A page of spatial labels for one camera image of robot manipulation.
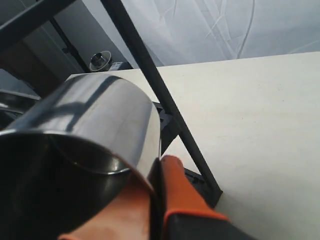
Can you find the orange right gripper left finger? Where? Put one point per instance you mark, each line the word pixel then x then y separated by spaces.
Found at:
pixel 126 217

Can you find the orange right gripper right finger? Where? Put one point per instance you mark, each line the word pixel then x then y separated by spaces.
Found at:
pixel 187 215

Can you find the stainless steel cup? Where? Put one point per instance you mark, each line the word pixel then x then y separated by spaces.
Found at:
pixel 101 61
pixel 72 153

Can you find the black three-tier rack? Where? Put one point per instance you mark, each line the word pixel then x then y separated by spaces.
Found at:
pixel 173 125

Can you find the white backdrop cloth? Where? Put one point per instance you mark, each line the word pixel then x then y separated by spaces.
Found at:
pixel 178 32

